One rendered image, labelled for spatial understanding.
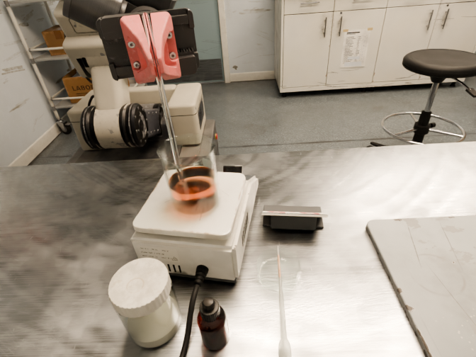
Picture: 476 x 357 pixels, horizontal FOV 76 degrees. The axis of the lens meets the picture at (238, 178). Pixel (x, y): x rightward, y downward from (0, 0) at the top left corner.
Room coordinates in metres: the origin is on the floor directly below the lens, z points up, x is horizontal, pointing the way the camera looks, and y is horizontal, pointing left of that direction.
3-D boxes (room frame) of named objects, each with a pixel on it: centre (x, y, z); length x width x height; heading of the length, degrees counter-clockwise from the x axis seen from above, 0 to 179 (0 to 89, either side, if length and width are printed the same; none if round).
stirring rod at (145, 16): (0.29, 0.07, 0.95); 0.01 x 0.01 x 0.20
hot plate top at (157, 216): (0.30, 0.06, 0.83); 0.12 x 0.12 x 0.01; 77
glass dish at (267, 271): (0.24, -0.04, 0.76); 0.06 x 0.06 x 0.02
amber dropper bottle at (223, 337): (0.17, 0.04, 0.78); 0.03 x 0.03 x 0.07
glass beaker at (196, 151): (0.29, 0.05, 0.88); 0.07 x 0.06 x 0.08; 3
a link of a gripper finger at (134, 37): (0.33, 0.07, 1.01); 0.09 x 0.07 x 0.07; 13
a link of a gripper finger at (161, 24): (0.33, 0.09, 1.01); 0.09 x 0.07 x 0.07; 13
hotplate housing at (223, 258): (0.33, 0.05, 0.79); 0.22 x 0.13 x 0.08; 167
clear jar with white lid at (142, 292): (0.19, 0.11, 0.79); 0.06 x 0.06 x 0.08
